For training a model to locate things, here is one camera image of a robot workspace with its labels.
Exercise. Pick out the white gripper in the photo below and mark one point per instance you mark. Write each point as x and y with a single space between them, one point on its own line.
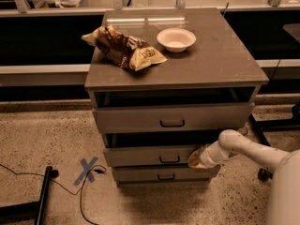
205 158

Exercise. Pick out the grey drawer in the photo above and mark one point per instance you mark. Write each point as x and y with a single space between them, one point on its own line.
156 148
172 117
166 173

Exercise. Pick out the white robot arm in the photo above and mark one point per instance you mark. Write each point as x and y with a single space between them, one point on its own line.
283 206

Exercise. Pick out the grey top drawer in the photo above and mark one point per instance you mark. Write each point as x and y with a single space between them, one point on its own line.
172 117

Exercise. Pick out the grey drawer cabinet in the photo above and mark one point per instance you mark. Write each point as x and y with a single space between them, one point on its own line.
218 68

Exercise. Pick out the grey bottom drawer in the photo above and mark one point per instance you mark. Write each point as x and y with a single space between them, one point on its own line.
166 173

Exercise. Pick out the black stand leg right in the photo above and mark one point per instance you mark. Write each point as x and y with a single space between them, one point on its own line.
292 123

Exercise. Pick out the black stand leg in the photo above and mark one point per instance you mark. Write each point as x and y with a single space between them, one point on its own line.
30 210
292 123

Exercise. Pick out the blue tape cross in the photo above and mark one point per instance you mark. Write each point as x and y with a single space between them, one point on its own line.
86 171

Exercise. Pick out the white bowl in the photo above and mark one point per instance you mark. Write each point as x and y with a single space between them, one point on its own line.
176 40

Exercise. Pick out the brown yellow snack bag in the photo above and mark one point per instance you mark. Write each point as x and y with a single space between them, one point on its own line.
125 51

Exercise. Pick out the black stand leg left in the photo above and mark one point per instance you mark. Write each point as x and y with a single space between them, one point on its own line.
30 210

